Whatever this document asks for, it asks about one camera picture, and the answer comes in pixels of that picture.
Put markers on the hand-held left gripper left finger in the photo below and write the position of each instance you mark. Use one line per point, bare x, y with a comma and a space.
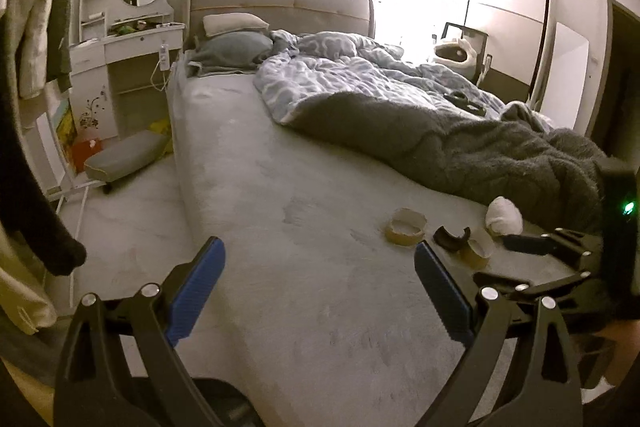
197, 292

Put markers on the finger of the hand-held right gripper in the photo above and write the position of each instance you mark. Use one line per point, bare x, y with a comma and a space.
540, 244
530, 284

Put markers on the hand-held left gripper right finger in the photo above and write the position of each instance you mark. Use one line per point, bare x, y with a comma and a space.
442, 294

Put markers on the white tissue ball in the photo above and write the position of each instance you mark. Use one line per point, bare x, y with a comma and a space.
504, 216

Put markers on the black curved tape piece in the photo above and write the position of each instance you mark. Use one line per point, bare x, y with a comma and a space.
451, 241

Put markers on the brown cardboard tape roll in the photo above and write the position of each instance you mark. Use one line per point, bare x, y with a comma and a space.
480, 252
407, 231

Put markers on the person's right hand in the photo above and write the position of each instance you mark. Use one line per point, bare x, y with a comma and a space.
622, 349

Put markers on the grey bed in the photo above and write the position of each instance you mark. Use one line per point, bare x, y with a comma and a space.
300, 257

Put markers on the grey fleece blanket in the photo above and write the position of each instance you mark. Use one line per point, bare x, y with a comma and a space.
450, 147

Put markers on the grey cushioned stool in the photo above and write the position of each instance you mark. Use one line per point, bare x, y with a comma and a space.
127, 154

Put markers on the yellow bag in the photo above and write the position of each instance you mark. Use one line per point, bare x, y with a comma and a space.
162, 134

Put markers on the black item on duvet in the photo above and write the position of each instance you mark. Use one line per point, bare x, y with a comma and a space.
465, 101

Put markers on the dark door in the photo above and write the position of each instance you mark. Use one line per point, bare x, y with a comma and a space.
620, 72

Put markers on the orange bag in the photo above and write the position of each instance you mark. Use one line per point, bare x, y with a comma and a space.
85, 152

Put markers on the white leaning panel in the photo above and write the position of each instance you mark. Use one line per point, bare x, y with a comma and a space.
570, 67

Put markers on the yellow picture board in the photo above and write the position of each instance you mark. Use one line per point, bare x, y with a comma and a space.
65, 127

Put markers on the black hanging garment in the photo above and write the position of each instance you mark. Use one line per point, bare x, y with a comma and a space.
30, 157

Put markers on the blue patterned duvet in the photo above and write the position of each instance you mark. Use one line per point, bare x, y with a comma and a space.
370, 77

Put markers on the white power strip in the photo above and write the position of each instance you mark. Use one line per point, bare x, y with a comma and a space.
162, 57

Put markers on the white wardrobe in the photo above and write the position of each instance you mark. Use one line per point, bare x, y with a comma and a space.
500, 7

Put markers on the grey pillow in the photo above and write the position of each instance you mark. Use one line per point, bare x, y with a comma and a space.
235, 49

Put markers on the white vanity desk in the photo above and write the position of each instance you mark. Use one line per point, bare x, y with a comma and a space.
125, 47

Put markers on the beige pillow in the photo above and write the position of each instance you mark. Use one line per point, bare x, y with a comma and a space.
235, 23

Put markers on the grey padded headboard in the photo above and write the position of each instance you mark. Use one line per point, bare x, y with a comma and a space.
280, 2

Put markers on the beige striped jacket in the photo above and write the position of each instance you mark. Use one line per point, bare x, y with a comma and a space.
35, 22

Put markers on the black frame chair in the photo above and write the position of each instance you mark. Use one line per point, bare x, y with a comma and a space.
482, 52

